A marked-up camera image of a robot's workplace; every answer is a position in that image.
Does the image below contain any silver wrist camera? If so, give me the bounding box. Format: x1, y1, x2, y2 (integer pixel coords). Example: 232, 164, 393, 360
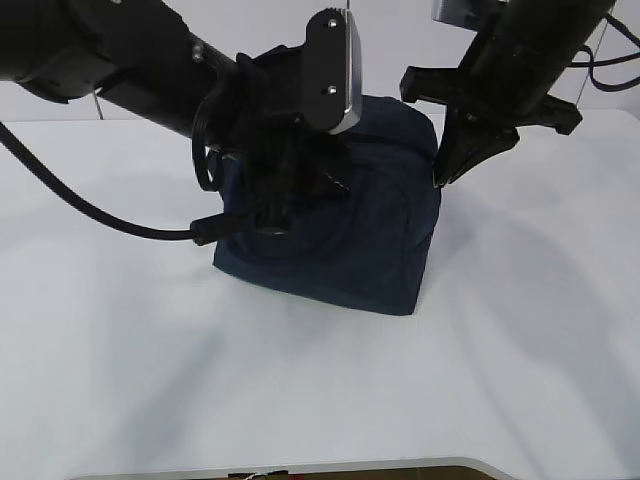
301, 8, 362, 135
431, 0, 506, 31

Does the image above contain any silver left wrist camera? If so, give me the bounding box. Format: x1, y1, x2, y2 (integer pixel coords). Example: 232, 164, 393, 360
301, 8, 362, 135

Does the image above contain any navy blue lunch bag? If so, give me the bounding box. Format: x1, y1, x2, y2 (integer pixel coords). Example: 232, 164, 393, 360
213, 96, 441, 316

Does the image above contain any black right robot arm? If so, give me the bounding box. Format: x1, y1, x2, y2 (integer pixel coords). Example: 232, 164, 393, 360
400, 0, 613, 187

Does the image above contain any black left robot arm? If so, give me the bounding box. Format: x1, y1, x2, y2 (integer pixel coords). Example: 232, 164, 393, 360
1, 1, 362, 245

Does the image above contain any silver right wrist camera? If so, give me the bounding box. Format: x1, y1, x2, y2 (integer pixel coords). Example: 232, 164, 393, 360
431, 0, 506, 31

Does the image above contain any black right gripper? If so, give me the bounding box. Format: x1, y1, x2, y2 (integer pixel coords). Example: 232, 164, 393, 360
400, 19, 582, 187

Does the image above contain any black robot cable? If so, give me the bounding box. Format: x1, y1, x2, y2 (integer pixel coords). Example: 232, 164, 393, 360
0, 122, 236, 246

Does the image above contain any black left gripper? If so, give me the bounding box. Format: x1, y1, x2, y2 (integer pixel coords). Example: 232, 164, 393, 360
192, 44, 338, 240

